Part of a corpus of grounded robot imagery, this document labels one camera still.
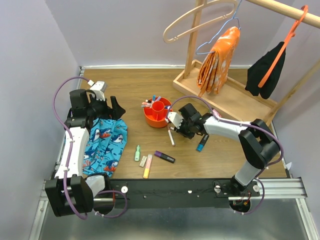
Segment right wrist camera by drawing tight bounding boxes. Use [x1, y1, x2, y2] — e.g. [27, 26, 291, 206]
[165, 111, 184, 129]

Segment black blue highlighter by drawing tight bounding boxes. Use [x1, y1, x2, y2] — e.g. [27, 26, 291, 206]
[196, 134, 209, 152]

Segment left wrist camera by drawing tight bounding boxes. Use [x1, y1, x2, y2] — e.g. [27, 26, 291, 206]
[90, 81, 107, 101]

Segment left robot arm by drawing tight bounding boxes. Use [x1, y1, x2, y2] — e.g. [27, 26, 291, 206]
[44, 88, 126, 220]

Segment orange folded cloth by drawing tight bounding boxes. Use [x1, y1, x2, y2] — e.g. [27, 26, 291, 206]
[196, 26, 241, 97]

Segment black garment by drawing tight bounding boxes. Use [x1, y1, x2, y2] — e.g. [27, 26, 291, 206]
[245, 41, 286, 99]

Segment pink crayon tube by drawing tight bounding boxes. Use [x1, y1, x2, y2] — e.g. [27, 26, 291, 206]
[212, 108, 222, 118]

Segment orange plastic hanger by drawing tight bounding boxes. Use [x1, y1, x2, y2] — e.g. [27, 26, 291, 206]
[258, 5, 309, 88]

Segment orange round desk organizer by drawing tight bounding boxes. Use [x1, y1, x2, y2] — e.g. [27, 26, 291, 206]
[143, 97, 171, 128]

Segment wooden clothes rack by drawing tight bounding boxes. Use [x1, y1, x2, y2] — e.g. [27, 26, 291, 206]
[163, 0, 320, 125]

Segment blue wire hanger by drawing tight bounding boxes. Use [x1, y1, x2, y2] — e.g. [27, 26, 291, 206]
[195, 0, 243, 56]

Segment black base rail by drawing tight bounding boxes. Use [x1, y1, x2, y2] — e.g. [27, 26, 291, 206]
[82, 177, 261, 210]

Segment pink yellow highlighter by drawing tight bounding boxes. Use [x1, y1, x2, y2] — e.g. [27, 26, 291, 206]
[142, 154, 153, 179]

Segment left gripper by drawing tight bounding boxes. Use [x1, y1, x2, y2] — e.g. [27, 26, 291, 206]
[86, 93, 126, 120]

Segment white grey marker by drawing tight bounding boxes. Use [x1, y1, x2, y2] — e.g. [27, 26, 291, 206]
[141, 99, 152, 108]

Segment grey eraser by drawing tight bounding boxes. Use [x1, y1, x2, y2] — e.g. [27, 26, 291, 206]
[139, 155, 148, 168]

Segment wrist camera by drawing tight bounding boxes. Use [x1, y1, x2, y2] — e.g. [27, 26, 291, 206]
[165, 111, 184, 129]
[90, 81, 107, 101]

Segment blue shark print shorts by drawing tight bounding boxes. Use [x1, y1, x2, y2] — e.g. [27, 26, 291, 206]
[82, 118, 128, 177]

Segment white brown marker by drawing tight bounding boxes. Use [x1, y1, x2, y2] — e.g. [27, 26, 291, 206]
[167, 126, 176, 147]

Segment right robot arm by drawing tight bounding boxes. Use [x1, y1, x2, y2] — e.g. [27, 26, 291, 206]
[167, 103, 281, 196]

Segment black purple highlighter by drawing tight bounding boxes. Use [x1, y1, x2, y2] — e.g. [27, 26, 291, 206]
[154, 150, 176, 164]

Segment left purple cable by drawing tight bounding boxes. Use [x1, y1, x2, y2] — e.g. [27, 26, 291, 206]
[51, 76, 128, 221]

